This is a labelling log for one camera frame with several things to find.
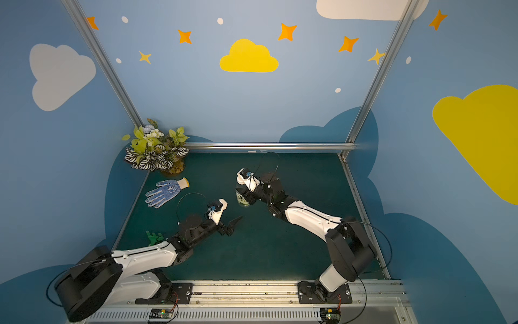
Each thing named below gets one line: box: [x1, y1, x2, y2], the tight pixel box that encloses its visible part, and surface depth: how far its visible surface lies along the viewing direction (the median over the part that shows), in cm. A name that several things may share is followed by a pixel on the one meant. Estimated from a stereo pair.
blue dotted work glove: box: [145, 177, 191, 209], surface depth 106 cm
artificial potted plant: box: [121, 118, 190, 175], surface depth 96 cm
